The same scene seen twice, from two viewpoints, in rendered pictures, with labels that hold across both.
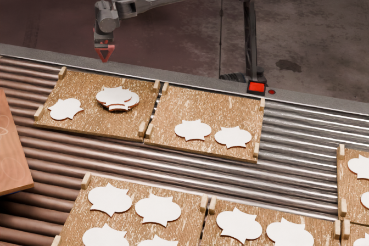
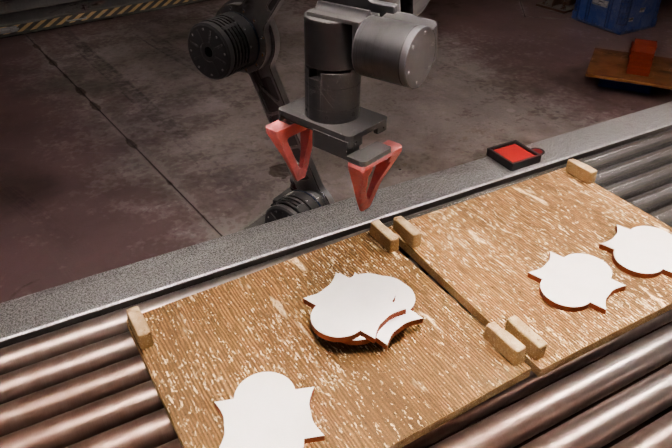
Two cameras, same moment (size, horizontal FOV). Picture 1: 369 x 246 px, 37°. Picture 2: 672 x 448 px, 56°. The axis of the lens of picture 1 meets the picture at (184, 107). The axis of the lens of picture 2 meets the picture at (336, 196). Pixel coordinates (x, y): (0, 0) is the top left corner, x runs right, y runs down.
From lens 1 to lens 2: 1.56 m
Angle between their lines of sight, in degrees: 31
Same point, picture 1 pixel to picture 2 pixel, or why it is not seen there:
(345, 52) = not seen: hidden behind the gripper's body
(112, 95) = (349, 304)
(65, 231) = not seen: outside the picture
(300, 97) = (579, 139)
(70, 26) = not seen: outside the picture
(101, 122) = (395, 392)
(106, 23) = (418, 53)
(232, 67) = (218, 205)
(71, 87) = (201, 351)
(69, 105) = (265, 400)
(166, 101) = (439, 256)
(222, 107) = (534, 210)
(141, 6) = not seen: outside the picture
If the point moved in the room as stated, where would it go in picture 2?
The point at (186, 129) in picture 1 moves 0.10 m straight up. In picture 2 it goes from (569, 286) to (584, 229)
